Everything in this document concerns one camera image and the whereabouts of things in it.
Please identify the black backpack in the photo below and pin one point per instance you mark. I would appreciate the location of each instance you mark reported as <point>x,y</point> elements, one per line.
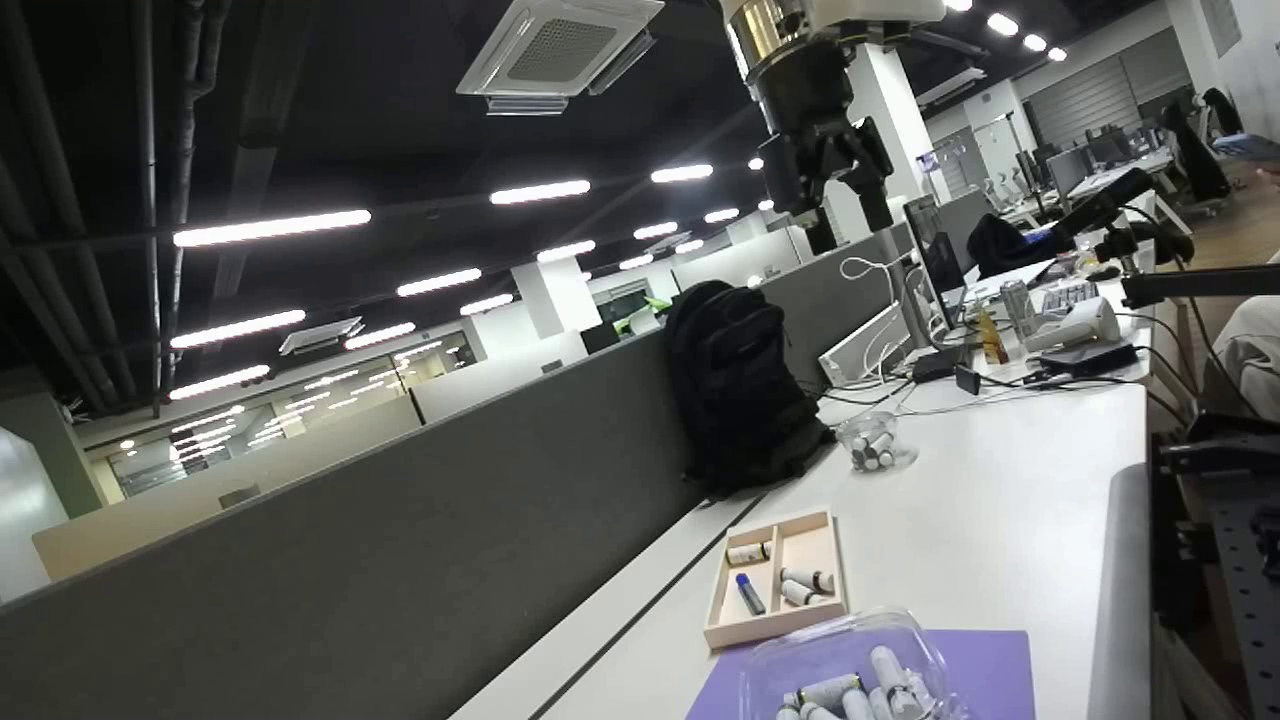
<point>744,412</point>

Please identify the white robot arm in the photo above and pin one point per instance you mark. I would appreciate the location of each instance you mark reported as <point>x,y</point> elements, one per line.
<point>793,61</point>

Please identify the white marker in tray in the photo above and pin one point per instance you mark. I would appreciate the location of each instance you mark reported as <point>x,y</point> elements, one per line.
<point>797,594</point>

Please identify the ceiling air conditioner unit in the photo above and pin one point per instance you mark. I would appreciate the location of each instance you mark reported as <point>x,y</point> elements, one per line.
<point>547,55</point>

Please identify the purple mat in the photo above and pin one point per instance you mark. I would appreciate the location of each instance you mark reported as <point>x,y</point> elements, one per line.
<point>989,672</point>

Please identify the grey marker in tray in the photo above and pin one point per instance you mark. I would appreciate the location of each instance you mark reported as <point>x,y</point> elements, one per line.
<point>821,583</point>

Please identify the computer monitor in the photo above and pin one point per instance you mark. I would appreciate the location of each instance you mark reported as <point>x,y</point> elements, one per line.
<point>941,247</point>

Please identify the blue marker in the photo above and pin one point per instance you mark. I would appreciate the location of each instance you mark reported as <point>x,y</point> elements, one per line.
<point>751,594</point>

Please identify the wooden compartment tray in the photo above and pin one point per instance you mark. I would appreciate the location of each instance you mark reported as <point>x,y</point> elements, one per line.
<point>797,546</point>

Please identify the grey desk partition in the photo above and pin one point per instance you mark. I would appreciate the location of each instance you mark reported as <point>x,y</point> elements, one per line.
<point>391,585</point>

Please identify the clear plastic container on mat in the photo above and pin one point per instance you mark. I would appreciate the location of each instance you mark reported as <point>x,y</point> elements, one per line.
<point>845,681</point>

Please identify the marker in upper compartment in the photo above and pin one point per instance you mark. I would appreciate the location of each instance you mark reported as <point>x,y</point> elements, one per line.
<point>744,555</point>

